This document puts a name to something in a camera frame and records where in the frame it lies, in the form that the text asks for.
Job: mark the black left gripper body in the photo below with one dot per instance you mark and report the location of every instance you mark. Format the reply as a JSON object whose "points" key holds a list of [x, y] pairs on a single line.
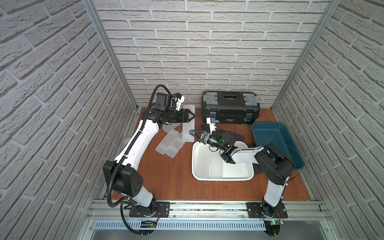
{"points": [[182, 115]]}

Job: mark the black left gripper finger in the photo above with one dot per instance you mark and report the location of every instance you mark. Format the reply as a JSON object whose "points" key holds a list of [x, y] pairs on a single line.
{"points": [[187, 113], [187, 119]]}

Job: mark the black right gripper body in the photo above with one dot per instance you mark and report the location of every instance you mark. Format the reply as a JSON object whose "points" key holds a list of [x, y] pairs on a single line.
{"points": [[214, 141]]}

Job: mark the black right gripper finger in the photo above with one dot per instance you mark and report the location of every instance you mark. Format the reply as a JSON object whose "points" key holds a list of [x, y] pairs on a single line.
{"points": [[199, 132], [197, 137]]}

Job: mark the small translucent pencil case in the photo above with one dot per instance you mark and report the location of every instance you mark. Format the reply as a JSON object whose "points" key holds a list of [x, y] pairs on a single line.
{"points": [[186, 136]]}

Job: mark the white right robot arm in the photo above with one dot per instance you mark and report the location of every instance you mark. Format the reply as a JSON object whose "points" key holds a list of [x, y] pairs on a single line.
{"points": [[276, 165]]}

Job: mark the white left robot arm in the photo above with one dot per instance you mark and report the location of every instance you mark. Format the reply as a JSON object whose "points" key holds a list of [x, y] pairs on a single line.
{"points": [[122, 179]]}

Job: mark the long black pencil case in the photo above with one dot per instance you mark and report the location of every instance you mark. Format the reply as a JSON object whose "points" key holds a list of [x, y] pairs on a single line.
{"points": [[206, 127]]}

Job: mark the smooth translucent pencil case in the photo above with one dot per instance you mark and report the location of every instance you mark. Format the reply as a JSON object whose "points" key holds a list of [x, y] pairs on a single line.
{"points": [[169, 127]]}

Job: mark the flat black pencil case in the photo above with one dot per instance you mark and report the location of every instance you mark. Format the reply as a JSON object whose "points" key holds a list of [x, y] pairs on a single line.
{"points": [[238, 137]]}

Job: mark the white plastic storage box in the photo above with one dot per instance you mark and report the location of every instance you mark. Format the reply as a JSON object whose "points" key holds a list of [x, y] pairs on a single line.
{"points": [[208, 165]]}

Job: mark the teal plastic storage tray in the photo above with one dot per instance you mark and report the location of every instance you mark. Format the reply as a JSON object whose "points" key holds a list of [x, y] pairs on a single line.
{"points": [[277, 134]]}

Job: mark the black plastic toolbox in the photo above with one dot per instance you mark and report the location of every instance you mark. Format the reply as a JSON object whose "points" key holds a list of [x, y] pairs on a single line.
{"points": [[234, 107]]}

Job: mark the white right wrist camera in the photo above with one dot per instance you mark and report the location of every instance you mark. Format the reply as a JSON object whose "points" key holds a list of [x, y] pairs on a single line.
{"points": [[212, 123]]}

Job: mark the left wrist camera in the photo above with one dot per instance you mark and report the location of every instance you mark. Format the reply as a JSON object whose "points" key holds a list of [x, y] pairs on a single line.
{"points": [[166, 102]]}

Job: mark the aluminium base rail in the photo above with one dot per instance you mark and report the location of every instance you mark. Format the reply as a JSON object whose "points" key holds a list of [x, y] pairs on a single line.
{"points": [[204, 215]]}

